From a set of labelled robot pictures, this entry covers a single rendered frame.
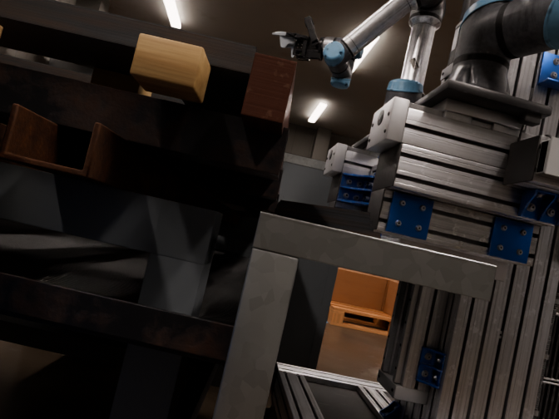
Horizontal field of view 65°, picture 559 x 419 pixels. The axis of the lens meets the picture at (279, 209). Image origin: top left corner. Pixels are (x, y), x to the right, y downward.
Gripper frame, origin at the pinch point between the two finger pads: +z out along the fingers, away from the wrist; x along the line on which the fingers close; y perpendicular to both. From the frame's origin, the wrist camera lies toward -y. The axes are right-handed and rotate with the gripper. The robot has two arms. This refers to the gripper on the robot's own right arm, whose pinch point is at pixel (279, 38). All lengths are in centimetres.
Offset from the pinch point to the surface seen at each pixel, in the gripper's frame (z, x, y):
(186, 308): -53, -129, 72
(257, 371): -65, -137, 72
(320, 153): 199, 757, -15
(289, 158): -6, 23, 46
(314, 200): -20, 26, 63
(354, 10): 54, 299, -135
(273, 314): -66, -136, 68
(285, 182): -6, 22, 58
